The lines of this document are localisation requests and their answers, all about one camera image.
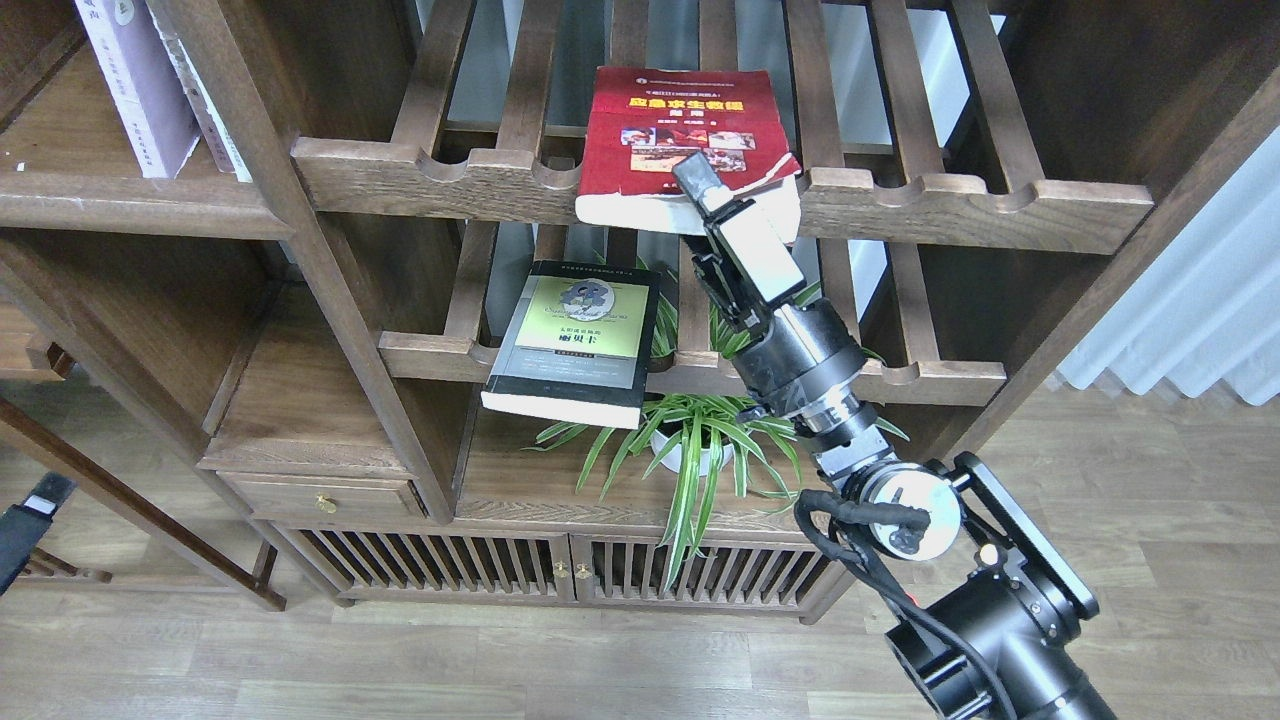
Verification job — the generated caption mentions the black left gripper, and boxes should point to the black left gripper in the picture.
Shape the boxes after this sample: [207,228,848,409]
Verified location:
[1,471,77,594]

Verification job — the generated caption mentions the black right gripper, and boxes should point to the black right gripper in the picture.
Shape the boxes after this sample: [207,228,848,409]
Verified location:
[672,152,867,419]

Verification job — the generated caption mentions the red paperback book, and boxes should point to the red paperback book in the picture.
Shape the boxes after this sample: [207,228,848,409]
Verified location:
[575,67,803,241]

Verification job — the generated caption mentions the white and lilac book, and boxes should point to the white and lilac book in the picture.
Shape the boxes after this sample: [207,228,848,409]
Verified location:
[76,1,200,179]

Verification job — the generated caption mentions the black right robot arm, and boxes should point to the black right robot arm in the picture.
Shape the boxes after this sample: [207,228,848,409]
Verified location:
[675,152,1114,719]

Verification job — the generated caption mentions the black and green book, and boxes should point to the black and green book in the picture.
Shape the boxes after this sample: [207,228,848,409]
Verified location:
[480,260,660,429]

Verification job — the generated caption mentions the green spider plant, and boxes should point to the green spider plant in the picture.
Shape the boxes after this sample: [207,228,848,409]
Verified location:
[522,245,910,593]

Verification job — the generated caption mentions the white plant pot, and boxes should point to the white plant pot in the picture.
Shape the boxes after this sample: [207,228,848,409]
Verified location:
[650,427,735,477]

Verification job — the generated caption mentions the dark wooden bookshelf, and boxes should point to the dark wooden bookshelf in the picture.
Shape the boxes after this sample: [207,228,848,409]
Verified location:
[3,1,1277,623]

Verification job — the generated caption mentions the white pleated curtain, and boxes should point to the white pleated curtain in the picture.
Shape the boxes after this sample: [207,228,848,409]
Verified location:
[1057,133,1279,405]

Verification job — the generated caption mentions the white book behind post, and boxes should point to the white book behind post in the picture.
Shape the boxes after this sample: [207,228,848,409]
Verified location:
[148,1,253,183]

